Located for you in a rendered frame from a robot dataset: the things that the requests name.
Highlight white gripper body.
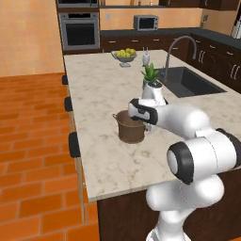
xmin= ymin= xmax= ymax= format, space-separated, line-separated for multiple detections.
xmin=144 ymin=122 xmax=155 ymax=133

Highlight brown round basket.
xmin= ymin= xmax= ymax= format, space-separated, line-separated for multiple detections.
xmin=112 ymin=109 xmax=147 ymax=145

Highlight green plant in white pot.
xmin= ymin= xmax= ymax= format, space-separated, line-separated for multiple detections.
xmin=140 ymin=61 xmax=168 ymax=107

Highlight dark sink basin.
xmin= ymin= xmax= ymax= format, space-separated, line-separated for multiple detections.
xmin=155 ymin=66 xmax=228 ymax=99

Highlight white soap dispenser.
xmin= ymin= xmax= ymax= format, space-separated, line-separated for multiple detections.
xmin=142 ymin=46 xmax=151 ymax=67

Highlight grey fruit bowl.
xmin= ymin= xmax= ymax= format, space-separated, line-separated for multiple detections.
xmin=110 ymin=50 xmax=138 ymax=68

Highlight grey curved tap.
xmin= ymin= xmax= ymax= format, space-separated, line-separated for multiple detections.
xmin=162 ymin=35 xmax=199 ymax=85

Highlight dark brown base cupboards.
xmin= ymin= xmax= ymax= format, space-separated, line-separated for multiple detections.
xmin=100 ymin=32 xmax=190 ymax=54
xmin=186 ymin=33 xmax=241 ymax=94

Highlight grey toaster oven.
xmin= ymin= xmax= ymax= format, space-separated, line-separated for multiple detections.
xmin=133 ymin=14 xmax=160 ymax=32

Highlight steel built-in oven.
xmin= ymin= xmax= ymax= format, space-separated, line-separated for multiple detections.
xmin=57 ymin=11 xmax=101 ymax=52

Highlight white and black object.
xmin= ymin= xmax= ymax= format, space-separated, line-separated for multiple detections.
xmin=231 ymin=14 xmax=241 ymax=40

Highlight steel built-in microwave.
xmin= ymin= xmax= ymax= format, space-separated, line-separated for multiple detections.
xmin=56 ymin=0 xmax=100 ymax=8

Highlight dark wall shelf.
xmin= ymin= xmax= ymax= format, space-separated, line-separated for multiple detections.
xmin=99 ymin=0 xmax=160 ymax=9

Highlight dark brown wall cupboards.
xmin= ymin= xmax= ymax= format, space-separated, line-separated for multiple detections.
xmin=158 ymin=0 xmax=241 ymax=12

